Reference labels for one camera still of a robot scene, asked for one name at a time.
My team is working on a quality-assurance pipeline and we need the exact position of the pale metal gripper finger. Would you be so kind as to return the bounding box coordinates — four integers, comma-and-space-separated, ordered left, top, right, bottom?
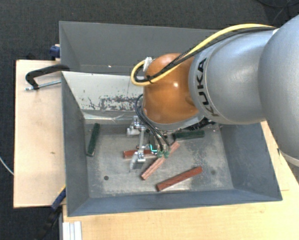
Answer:
129, 151, 147, 171
126, 116, 142, 137

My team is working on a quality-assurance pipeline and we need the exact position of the red-brown flat block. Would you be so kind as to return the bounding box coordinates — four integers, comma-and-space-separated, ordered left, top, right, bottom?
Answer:
155, 166, 204, 193
140, 141, 181, 181
122, 148, 153, 160

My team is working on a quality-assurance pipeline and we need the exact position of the grey metal bin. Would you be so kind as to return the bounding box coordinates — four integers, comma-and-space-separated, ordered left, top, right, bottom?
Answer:
58, 20, 283, 217

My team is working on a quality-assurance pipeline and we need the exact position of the dark green flat block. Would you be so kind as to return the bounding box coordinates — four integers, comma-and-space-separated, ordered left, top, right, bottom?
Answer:
86, 122, 101, 158
172, 129, 206, 141

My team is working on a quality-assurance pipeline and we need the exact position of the pale wood flat board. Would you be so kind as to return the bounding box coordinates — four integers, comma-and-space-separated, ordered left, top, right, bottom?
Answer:
13, 59, 67, 209

